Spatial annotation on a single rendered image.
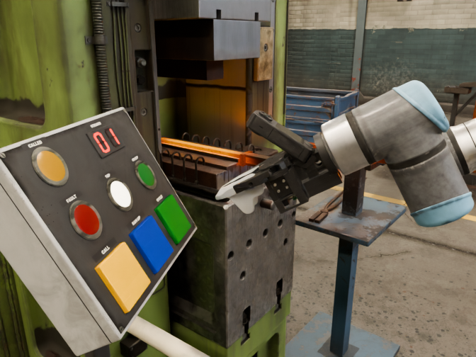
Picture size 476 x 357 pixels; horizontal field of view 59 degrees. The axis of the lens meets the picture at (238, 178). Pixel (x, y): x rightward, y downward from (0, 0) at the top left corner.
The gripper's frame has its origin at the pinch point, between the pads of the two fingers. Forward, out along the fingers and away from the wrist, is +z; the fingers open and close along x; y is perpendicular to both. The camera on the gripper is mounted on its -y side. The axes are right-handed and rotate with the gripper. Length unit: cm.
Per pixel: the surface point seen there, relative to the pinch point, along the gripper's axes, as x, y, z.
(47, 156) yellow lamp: -19.7, -18.6, 10.7
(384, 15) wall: 817, 3, -131
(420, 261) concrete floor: 182, 133, -17
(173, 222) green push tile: -1.4, 1.0, 10.3
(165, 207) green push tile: -1.2, -2.1, 10.3
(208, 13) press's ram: 33.7, -32.0, -6.1
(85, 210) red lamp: -19.4, -9.9, 10.6
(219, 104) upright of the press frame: 79, -12, 16
